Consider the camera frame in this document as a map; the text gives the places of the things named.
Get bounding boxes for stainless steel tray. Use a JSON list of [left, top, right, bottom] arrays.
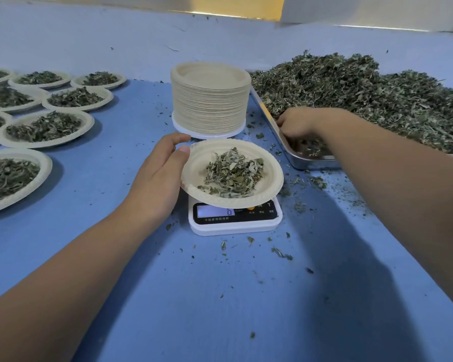
[[248, 86, 453, 171]]

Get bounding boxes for large pile of dried herbs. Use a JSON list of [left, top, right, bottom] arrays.
[[249, 50, 453, 156]]

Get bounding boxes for person's right forearm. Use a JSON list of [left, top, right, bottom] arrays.
[[317, 109, 453, 318]]

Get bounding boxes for person's left forearm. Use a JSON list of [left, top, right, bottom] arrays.
[[0, 193, 173, 362]]

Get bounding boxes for scattered dried herb crumbs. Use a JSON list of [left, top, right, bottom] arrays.
[[165, 109, 367, 340]]

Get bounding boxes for person's left hand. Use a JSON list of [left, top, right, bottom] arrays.
[[129, 132, 192, 223]]

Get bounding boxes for blue table mat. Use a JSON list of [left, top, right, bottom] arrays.
[[0, 78, 453, 362]]

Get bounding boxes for beige paper plate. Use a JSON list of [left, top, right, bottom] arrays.
[[180, 139, 285, 210]]

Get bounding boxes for stack of empty paper plates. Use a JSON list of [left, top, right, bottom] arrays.
[[170, 62, 252, 134]]

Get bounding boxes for white digital kitchen scale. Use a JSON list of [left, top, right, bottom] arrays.
[[188, 195, 284, 237]]

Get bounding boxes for person's right hand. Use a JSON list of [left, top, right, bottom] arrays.
[[276, 107, 345, 152]]

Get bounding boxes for small heap of dried herbs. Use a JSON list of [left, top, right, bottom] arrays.
[[197, 148, 266, 199]]

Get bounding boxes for group of herb-filled paper plates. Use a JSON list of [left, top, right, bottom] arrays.
[[0, 68, 128, 217]]

